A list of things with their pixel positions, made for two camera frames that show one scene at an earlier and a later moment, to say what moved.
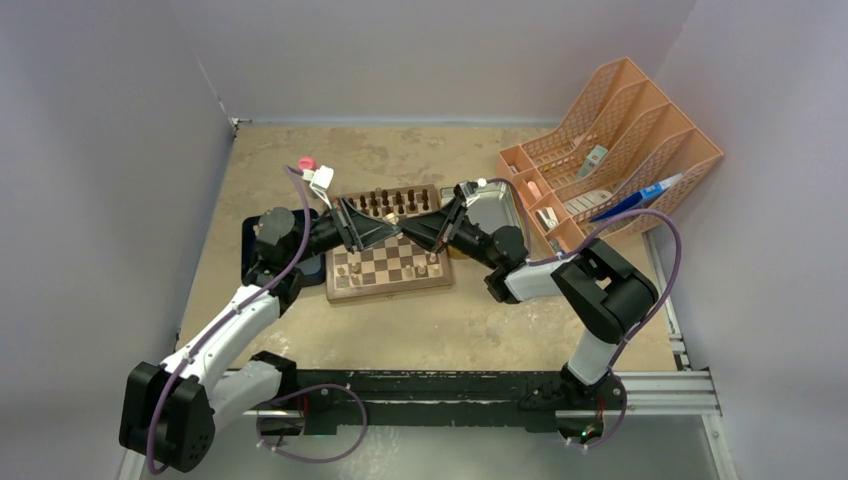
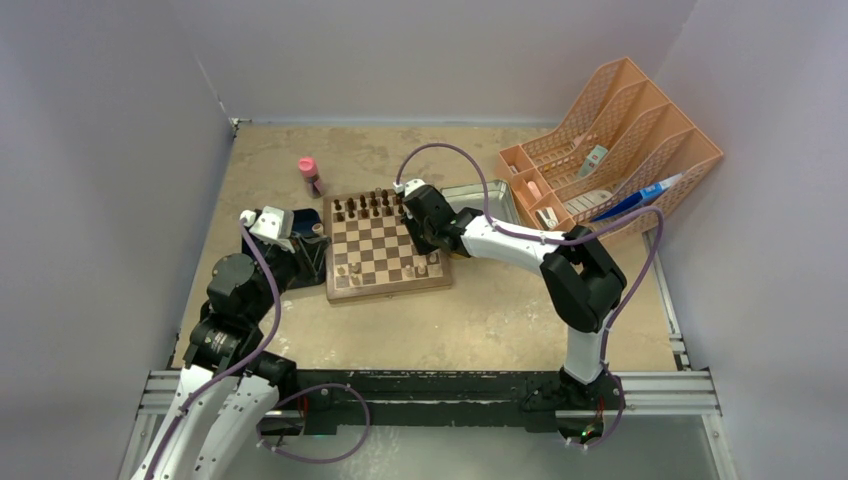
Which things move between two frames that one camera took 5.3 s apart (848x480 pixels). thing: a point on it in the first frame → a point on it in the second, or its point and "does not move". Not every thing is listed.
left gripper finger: x=367 y=230 → x=314 y=251
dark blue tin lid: x=310 y=270 does not move
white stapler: x=547 y=218 does not move
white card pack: x=593 y=160 does not move
